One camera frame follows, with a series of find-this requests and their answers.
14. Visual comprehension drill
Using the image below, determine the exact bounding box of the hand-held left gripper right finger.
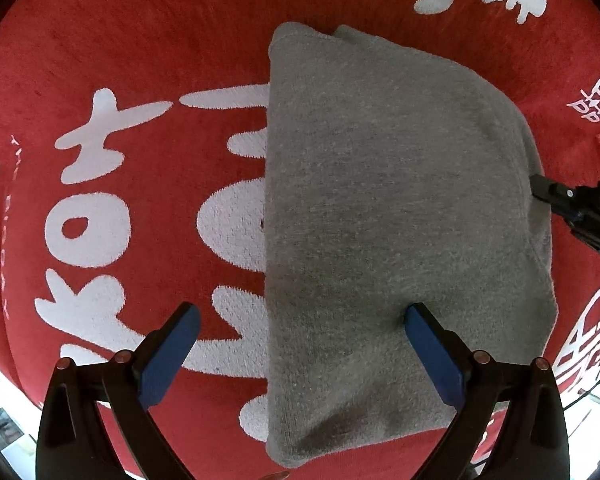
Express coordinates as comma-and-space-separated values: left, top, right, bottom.
404, 303, 571, 480

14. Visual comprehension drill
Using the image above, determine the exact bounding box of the red printed blanket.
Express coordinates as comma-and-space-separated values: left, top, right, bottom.
0, 0, 600, 480

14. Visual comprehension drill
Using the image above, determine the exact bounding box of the grey knit garment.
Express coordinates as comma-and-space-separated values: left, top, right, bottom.
263, 22, 561, 470

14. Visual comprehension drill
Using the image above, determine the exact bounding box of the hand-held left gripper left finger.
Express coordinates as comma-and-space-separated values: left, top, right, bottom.
36, 302, 202, 480

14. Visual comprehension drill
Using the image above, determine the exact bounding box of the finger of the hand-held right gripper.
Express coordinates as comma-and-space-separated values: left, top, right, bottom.
528, 173, 580, 209

